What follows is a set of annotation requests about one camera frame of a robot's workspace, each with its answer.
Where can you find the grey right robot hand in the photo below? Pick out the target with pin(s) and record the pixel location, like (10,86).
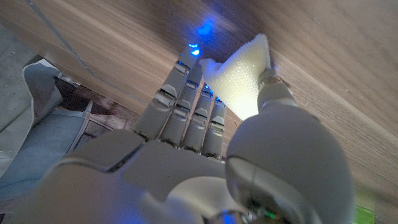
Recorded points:
(174,168)

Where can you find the pale yellow sponge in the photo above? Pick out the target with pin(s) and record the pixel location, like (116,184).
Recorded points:
(239,77)

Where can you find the green cube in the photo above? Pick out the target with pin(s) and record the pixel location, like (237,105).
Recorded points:
(364,216)

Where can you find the pale grey hanging cloth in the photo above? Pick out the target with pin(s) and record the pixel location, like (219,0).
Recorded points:
(40,87)

